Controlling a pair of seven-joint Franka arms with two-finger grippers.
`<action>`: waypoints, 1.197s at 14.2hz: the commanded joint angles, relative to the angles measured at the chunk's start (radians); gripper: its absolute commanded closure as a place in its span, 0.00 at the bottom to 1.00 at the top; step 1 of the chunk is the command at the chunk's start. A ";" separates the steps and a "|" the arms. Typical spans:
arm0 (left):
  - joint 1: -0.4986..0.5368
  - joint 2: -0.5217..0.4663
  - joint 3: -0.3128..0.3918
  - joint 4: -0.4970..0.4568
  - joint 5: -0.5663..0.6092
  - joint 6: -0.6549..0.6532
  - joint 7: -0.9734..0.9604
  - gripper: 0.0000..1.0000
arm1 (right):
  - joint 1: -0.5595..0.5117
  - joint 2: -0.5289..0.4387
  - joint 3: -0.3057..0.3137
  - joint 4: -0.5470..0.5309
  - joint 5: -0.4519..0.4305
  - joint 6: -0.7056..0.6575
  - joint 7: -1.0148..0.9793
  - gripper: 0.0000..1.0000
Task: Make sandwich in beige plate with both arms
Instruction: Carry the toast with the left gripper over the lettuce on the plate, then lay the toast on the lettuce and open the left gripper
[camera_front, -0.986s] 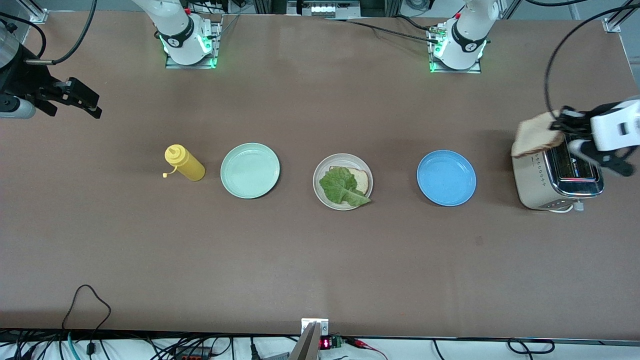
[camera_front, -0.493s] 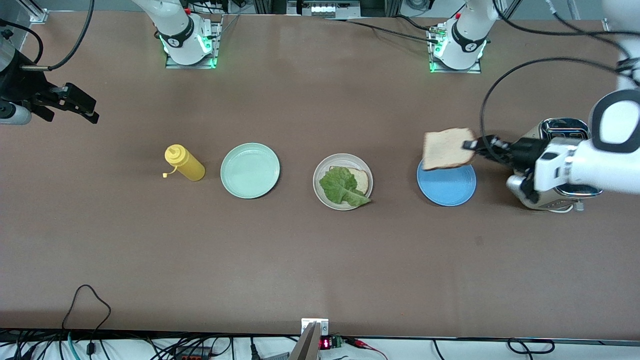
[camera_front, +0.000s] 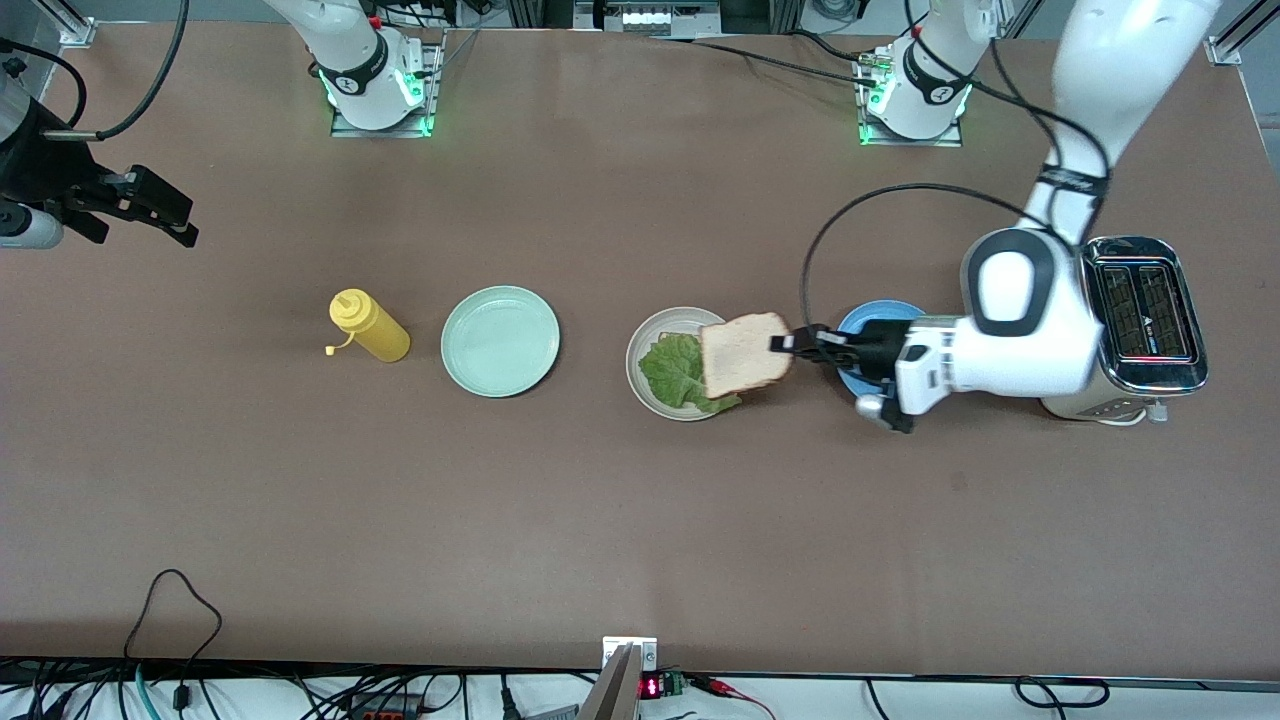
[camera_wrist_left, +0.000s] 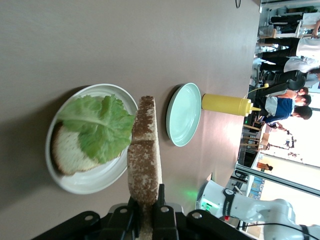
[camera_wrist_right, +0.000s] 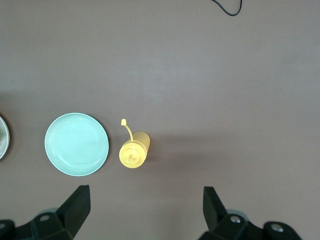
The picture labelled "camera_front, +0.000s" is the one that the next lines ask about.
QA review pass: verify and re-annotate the brown bread slice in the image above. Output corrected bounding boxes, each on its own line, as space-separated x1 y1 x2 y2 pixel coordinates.
699 312 794 399

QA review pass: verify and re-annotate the green lettuce leaf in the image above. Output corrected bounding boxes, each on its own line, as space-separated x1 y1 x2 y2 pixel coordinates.
638 333 743 416

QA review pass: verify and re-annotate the yellow squeeze bottle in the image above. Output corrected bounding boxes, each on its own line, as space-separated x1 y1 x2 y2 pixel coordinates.
326 288 412 364

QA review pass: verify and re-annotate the blue plate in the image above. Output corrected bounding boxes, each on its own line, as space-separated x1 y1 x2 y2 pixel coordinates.
836 300 928 401

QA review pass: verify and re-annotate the beige plate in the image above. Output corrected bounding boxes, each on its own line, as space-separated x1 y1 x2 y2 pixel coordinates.
626 306 747 422

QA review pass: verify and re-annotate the pale green plate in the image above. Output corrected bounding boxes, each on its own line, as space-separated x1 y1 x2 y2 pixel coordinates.
441 286 561 399

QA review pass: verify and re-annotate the cream and chrome toaster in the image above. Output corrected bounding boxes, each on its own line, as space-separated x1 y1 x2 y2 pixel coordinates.
1040 236 1210 427

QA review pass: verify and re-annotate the red clip lead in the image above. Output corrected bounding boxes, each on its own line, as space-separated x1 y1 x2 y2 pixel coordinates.
688 675 777 720

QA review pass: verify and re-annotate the control box with lights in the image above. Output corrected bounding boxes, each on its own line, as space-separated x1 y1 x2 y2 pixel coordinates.
573 0 723 37

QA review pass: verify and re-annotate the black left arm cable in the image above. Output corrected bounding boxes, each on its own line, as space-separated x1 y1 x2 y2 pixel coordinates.
800 0 1113 346

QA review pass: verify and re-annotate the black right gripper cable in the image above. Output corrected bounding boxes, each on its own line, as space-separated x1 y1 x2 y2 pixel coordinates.
0 38 88 128

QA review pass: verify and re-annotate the aluminium frame profile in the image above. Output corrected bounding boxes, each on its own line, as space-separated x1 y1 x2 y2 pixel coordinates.
1205 0 1280 67
35 0 98 48

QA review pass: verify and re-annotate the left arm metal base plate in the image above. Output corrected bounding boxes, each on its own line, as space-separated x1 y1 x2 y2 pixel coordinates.
858 50 966 149

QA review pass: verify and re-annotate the black cable on table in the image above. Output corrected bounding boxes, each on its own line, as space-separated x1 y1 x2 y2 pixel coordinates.
650 30 881 89

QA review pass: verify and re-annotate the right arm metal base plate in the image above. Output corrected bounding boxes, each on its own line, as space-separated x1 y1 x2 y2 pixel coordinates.
330 30 446 139

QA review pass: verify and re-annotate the white metal bracket plate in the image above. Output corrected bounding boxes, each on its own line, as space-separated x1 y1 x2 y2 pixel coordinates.
603 637 659 673

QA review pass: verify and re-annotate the grey aluminium camera post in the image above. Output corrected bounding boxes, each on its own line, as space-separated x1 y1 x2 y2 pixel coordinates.
578 645 641 720

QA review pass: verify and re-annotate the black coiled cable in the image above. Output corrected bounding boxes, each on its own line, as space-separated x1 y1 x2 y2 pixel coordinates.
1015 677 1111 710

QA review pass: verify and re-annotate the thin black looped cable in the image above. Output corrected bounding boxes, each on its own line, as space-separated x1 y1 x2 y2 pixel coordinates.
122 569 223 711

